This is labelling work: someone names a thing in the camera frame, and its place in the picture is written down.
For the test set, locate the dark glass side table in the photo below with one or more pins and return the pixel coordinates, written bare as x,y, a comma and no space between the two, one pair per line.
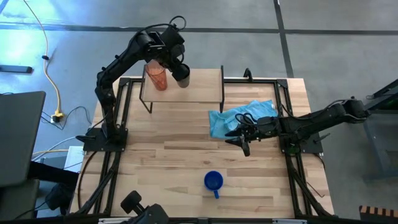
384,137

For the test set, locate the orange black striped object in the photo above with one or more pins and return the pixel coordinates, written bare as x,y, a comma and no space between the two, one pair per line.
377,212

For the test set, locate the black clamp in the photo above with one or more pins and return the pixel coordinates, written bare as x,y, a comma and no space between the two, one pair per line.
248,73

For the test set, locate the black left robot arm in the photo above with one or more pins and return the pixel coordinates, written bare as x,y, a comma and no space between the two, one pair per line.
107,102

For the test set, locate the black aluminium table frame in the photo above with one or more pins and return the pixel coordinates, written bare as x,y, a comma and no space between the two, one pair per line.
125,102

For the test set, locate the black bag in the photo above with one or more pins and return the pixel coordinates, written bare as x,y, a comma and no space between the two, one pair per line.
57,196

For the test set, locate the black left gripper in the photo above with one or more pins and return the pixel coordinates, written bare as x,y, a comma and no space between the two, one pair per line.
174,43

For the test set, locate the yellow power plug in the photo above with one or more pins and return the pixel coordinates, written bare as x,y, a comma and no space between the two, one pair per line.
57,116

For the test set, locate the light blue cloth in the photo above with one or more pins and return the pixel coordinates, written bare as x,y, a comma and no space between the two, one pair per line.
227,119

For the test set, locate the blue plastic mug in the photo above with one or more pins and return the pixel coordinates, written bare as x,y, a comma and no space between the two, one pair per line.
213,181

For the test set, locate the dark grey desk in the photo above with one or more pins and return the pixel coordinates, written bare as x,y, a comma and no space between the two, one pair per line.
18,137

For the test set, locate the black floor bar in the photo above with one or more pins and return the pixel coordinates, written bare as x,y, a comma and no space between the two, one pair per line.
15,69

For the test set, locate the pink faceted plastic tumbler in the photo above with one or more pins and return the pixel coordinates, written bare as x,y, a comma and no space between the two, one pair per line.
157,76

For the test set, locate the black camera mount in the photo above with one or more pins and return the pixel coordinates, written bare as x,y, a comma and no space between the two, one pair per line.
146,211

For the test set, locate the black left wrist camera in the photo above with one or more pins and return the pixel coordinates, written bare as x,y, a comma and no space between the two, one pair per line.
157,39

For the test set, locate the wooden shelf with black frame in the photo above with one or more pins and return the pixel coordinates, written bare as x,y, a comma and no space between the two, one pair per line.
192,85

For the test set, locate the black plastic cup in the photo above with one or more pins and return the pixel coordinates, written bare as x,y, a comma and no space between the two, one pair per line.
182,74

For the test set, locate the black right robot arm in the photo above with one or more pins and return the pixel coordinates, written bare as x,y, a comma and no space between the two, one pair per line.
311,124

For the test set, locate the white paper sheet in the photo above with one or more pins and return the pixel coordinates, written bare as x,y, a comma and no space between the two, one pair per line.
74,158

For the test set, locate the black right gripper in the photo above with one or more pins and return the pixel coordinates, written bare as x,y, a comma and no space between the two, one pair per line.
264,129

